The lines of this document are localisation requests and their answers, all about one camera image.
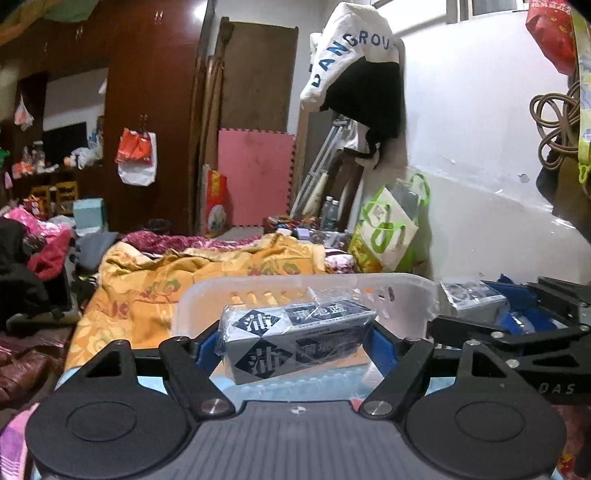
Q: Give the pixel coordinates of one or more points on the light blue mat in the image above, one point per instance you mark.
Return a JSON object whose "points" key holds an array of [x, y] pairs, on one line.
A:
{"points": [[295, 390]]}

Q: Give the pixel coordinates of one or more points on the dark hanging bag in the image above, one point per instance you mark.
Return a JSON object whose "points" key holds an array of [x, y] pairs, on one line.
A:
{"points": [[565, 194]]}

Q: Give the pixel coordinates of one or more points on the green white tote bag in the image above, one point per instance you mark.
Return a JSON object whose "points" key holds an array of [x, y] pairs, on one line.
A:
{"points": [[392, 226]]}

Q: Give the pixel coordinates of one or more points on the dark bin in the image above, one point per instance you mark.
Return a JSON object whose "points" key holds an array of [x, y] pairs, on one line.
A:
{"points": [[159, 226]]}

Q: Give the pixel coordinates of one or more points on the yellow stool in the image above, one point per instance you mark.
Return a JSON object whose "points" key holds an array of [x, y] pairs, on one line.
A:
{"points": [[67, 193], [41, 196]]}

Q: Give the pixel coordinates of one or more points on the white black hanging jacket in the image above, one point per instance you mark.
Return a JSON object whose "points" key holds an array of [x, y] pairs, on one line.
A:
{"points": [[355, 55]]}

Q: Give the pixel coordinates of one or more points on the teal box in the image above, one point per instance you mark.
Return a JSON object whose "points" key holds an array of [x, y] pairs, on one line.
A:
{"points": [[90, 212]]}

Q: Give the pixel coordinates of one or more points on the orange floral blanket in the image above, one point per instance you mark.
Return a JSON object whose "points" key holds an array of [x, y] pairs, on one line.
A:
{"points": [[147, 295]]}

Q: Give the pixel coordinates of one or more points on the black clothing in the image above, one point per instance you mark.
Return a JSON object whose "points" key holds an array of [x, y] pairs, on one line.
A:
{"points": [[18, 277]]}

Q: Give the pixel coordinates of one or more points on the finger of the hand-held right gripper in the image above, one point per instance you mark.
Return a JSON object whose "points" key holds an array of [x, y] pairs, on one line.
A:
{"points": [[519, 288], [526, 323]]}

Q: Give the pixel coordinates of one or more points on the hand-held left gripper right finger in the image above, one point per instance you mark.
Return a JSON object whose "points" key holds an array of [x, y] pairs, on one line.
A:
{"points": [[381, 345]]}

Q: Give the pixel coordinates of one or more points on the brown quilted jacket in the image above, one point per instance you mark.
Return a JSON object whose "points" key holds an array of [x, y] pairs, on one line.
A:
{"points": [[27, 364]]}

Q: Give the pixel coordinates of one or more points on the clutter of small items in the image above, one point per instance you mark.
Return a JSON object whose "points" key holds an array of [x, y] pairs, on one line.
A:
{"points": [[304, 230]]}

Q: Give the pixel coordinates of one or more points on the metal crutches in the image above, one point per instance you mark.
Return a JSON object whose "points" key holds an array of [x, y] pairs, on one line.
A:
{"points": [[318, 170]]}

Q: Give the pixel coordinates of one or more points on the brown wooden wardrobe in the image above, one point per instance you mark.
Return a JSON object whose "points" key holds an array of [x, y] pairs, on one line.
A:
{"points": [[152, 83]]}

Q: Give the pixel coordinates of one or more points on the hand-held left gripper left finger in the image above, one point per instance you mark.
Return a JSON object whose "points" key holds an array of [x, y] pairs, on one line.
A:
{"points": [[210, 345]]}

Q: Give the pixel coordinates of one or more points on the red yellow sack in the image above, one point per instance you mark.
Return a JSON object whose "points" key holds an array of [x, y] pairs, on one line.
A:
{"points": [[216, 203]]}

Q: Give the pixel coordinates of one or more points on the small hanging plastic bag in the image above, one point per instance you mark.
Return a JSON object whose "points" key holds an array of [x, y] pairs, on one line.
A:
{"points": [[23, 115]]}

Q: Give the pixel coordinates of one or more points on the pink clothes pile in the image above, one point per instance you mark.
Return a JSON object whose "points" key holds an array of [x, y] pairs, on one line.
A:
{"points": [[41, 240]]}

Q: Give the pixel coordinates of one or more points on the white plastic basket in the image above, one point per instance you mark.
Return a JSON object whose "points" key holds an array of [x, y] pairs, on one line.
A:
{"points": [[415, 300]]}

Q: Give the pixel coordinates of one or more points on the black television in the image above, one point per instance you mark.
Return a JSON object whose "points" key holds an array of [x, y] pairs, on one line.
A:
{"points": [[64, 141]]}

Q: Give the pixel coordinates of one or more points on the pink foam mat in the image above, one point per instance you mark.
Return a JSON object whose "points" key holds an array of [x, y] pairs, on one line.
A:
{"points": [[254, 180]]}

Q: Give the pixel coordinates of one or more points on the red white plastic bag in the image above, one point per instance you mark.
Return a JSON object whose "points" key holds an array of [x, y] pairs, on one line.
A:
{"points": [[136, 157]]}

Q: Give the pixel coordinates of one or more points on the magenta floral blanket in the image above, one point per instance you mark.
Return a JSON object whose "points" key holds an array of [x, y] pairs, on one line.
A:
{"points": [[175, 241]]}

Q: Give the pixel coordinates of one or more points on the silver blue box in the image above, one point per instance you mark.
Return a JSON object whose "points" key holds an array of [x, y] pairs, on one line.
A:
{"points": [[295, 339], [471, 297]]}

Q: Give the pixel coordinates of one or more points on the pink striped cloth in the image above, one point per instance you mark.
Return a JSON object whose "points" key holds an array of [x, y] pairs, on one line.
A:
{"points": [[16, 438]]}

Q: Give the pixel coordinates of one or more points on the red printed bag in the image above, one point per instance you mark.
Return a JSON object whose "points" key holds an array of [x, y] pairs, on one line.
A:
{"points": [[549, 32]]}

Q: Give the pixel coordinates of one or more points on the clear water bottle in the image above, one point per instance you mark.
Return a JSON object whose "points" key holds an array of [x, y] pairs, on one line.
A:
{"points": [[327, 210], [336, 213]]}

